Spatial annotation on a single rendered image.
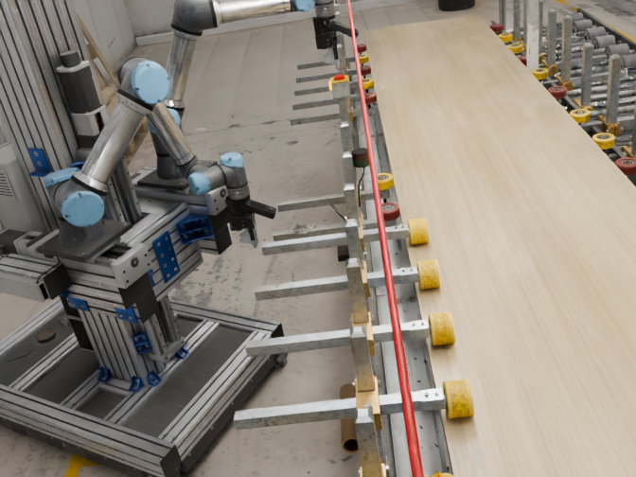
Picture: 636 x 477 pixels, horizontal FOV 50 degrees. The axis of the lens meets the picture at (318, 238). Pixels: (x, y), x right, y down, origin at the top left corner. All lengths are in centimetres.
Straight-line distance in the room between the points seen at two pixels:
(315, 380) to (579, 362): 160
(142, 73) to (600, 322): 141
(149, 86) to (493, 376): 124
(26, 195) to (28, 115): 34
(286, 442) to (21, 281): 119
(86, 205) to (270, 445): 127
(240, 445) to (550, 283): 148
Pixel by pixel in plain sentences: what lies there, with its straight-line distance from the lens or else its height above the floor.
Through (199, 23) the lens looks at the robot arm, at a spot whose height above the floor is 156.
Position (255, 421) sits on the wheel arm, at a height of 95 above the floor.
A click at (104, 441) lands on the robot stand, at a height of 23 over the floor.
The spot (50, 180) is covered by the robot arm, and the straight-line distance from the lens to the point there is 226.
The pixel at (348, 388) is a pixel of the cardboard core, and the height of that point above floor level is 8.
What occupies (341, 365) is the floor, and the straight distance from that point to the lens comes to 313.
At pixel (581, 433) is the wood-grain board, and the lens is 156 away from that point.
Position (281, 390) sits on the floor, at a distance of 307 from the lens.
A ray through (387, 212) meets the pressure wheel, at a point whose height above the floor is 91.
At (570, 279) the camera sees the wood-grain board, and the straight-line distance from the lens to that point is 199.
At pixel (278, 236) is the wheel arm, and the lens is 243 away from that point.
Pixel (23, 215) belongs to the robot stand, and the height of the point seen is 102.
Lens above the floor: 201
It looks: 29 degrees down
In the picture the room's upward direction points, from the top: 10 degrees counter-clockwise
